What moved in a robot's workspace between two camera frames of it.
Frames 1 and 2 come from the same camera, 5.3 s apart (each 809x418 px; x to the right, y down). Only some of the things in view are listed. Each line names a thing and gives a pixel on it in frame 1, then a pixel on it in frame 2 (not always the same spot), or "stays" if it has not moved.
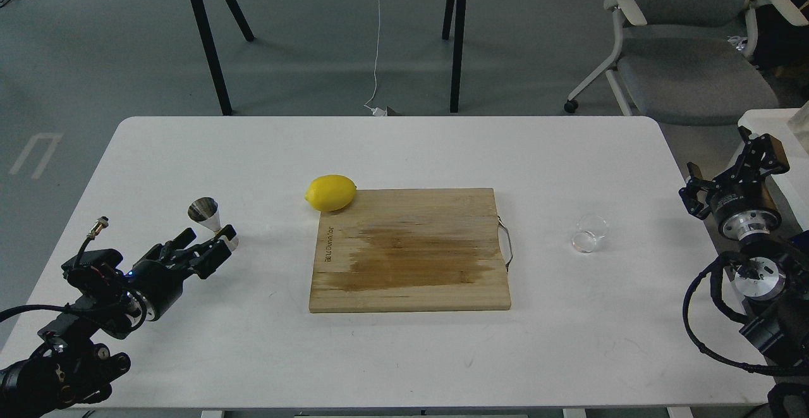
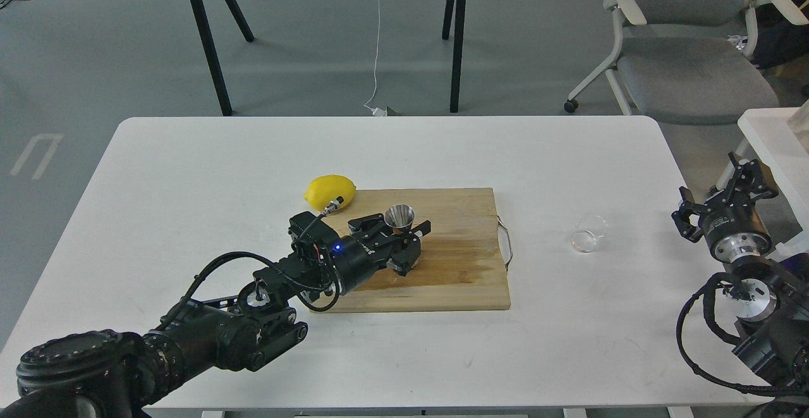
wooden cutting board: x=412 y=250 stays
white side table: x=794 y=181 stays
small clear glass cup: x=590 y=228 stays
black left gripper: x=158 y=284 to x=353 y=262
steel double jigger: x=205 y=210 to x=399 y=217
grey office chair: x=687 y=39 stays
